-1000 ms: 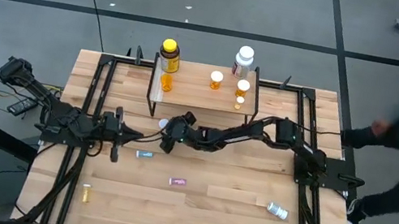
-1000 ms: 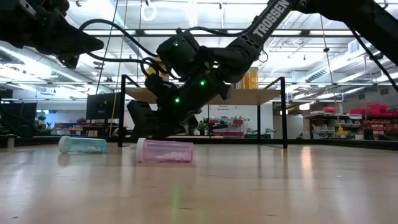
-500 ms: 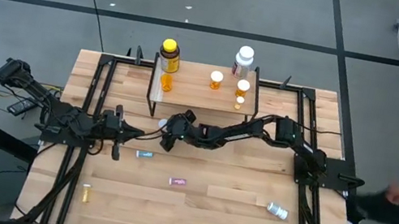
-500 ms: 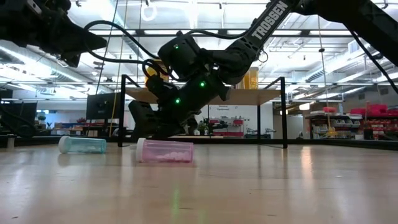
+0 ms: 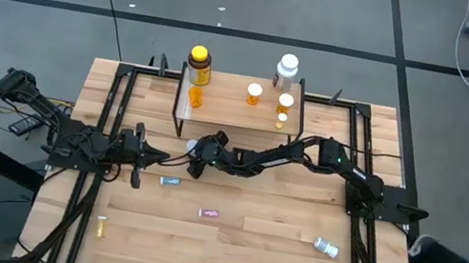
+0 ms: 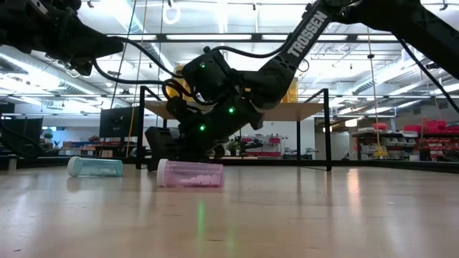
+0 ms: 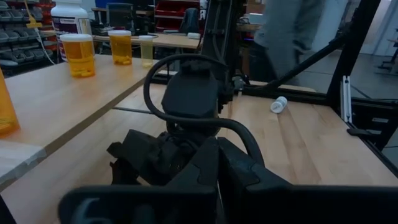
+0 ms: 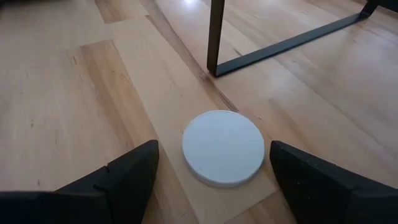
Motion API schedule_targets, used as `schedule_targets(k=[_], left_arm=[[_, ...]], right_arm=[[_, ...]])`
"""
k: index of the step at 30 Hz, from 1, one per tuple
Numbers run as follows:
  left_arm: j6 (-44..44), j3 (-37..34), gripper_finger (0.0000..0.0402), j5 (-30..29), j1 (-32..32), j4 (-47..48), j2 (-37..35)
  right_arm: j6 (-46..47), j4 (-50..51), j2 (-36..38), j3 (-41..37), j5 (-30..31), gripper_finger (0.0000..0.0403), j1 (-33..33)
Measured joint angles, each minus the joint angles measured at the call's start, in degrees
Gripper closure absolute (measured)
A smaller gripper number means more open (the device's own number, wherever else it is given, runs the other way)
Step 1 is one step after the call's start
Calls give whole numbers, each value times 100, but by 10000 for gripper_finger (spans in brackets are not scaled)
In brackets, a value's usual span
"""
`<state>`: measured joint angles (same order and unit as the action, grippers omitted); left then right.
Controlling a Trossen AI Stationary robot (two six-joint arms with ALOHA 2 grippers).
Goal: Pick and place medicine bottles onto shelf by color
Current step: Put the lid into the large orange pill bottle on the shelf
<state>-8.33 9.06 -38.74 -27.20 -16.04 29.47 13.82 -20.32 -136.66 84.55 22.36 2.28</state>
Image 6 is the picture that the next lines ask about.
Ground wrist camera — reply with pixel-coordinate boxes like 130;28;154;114
181;47;240;105
49;0;83;17

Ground pink vial white cap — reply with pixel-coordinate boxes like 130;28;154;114
156;158;224;188

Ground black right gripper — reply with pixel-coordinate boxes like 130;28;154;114
144;96;265;171

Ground black overhead light bar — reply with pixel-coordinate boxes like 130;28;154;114
107;32;401;43

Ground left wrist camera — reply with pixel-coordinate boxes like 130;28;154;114
49;0;83;17

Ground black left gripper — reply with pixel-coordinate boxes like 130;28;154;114
14;6;125;77

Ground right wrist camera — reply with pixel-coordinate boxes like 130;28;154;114
181;47;240;105

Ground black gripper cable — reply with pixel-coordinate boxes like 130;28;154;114
92;35;197;107

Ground white cable loop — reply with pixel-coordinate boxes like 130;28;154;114
161;2;181;26

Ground wooden shelf black legs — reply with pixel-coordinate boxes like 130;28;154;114
135;85;333;172

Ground teal vial white cap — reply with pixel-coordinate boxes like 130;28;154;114
67;156;123;178

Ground dark monitor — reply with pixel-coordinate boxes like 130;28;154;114
99;106;141;139

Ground rack with red bins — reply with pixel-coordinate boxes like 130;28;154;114
403;120;459;162

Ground black hanging cable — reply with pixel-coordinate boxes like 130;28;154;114
109;0;138;108

